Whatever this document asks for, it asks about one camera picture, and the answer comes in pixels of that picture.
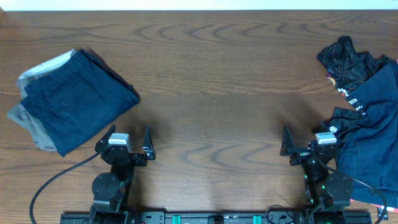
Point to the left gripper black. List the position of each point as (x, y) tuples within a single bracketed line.
[(130, 154)]

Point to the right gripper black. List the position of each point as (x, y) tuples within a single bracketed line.
[(301, 154)]

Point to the dark blue denim shorts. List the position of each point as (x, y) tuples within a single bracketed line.
[(370, 154)]

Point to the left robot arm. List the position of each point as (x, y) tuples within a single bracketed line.
[(111, 189)]

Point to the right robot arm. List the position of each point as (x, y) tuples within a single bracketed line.
[(328, 192)]

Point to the black garment with logo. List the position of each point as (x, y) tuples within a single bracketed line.
[(343, 123)]

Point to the folded navy shorts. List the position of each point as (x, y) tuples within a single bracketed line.
[(77, 100)]

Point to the black patterned shirt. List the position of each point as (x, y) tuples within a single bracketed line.
[(347, 69)]

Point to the grey mesh garment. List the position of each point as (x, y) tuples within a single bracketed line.
[(19, 114)]

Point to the red garment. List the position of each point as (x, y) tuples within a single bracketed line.
[(363, 206)]

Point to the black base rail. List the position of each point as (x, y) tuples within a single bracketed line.
[(270, 216)]

